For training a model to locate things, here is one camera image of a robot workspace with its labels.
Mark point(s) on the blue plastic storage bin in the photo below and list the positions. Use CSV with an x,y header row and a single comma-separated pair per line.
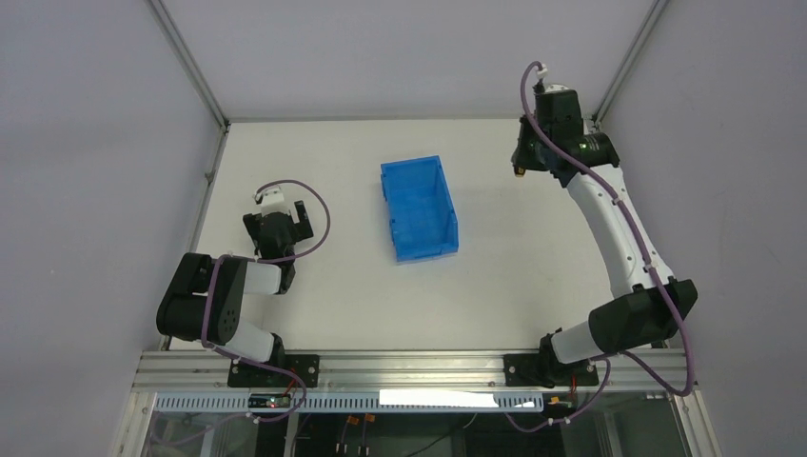
x,y
422,220

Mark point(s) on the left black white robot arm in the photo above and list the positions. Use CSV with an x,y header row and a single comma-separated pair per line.
x,y
204,299

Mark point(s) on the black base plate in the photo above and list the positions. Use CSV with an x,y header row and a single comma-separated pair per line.
x,y
272,372
544,370

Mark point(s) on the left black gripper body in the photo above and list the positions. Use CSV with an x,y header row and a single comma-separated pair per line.
x,y
276,228

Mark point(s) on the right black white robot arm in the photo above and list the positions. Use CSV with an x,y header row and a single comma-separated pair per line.
x,y
644,288

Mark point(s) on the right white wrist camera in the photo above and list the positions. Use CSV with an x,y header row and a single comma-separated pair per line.
x,y
543,85

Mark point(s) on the slotted grey cable duct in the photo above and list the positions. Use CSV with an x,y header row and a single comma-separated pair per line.
x,y
336,402

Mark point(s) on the aluminium extrusion rail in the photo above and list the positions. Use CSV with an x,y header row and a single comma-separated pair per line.
x,y
341,371

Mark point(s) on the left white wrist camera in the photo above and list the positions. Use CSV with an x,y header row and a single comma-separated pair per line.
x,y
270,200

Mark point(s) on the white label strip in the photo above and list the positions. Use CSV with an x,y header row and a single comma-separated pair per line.
x,y
435,398

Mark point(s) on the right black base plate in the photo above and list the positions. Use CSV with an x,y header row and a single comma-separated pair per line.
x,y
544,370

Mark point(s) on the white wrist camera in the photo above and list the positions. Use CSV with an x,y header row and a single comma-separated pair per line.
x,y
270,200
543,85

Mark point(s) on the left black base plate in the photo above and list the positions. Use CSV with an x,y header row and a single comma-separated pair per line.
x,y
272,372

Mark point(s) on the small black controller board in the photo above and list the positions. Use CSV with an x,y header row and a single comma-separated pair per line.
x,y
269,401

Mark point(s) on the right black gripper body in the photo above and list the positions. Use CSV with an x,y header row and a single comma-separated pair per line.
x,y
526,153

